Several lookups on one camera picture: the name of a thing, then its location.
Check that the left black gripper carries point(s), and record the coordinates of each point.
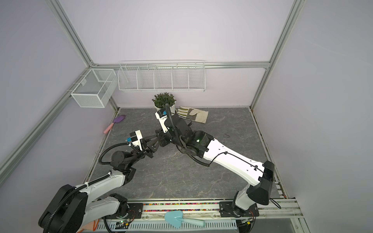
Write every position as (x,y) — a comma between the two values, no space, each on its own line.
(148,146)

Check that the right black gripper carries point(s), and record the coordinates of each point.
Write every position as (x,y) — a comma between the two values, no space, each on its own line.
(163,137)

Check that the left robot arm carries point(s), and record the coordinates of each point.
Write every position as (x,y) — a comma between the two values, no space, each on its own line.
(73,207)

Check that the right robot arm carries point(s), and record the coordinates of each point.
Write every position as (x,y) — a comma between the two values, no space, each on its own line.
(205,150)

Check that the beige gardening glove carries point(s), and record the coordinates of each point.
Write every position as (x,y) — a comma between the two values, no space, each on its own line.
(193,114)

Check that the potted green plant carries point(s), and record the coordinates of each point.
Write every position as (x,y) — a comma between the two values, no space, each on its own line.
(160,101)

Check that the purple pink brush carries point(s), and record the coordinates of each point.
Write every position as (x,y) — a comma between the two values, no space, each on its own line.
(118,119)

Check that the teal garden trowel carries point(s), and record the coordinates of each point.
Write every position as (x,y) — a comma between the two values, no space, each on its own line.
(175,218)

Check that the white mesh box basket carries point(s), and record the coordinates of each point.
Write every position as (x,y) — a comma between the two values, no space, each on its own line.
(96,88)

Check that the red white work glove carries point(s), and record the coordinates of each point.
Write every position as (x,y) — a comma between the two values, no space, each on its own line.
(92,226)

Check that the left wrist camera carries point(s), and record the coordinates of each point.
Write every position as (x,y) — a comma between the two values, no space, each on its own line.
(135,140)

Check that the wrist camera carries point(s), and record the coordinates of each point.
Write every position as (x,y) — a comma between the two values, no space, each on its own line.
(161,116)
(135,140)

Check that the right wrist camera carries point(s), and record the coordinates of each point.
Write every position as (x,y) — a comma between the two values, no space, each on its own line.
(161,116)

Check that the long white wire basket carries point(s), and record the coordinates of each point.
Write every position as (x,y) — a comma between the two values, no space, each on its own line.
(162,75)

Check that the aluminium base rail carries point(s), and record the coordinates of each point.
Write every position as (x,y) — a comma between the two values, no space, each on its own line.
(209,209)

